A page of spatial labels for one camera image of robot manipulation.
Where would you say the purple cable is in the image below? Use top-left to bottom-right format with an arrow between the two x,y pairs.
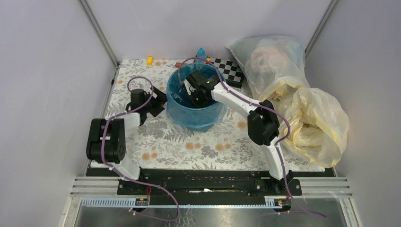
177,57 -> 328,220
100,76 -> 182,222

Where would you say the yellow toy block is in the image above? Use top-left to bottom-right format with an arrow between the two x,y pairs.
147,56 -> 153,66

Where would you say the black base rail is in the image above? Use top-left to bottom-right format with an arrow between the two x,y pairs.
86,168 -> 336,208

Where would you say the blue plastic trash bag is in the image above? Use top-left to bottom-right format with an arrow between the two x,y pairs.
166,63 -> 227,126

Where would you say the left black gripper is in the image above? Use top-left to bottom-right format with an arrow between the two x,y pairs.
142,86 -> 172,116

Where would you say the teal plastic trash bin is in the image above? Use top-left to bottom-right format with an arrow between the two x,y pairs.
180,123 -> 215,133

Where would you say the blue toy figure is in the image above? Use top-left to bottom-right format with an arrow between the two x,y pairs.
195,48 -> 208,63

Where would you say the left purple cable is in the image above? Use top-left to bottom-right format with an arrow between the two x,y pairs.
100,76 -> 182,222

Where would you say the black white checkerboard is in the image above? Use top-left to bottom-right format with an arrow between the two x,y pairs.
207,57 -> 245,88

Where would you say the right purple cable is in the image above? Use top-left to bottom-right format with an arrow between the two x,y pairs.
177,57 -> 328,220

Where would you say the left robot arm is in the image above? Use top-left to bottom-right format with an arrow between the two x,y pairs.
86,88 -> 167,194

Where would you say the yellow plastic trash bag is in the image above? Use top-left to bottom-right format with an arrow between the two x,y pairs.
260,84 -> 349,168

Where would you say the clear stuffed trash bag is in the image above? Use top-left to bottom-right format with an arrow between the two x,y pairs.
226,35 -> 310,101

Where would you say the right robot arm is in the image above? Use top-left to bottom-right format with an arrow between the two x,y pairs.
182,70 -> 290,195

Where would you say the floral table mat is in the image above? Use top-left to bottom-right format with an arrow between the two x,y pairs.
90,59 -> 325,172

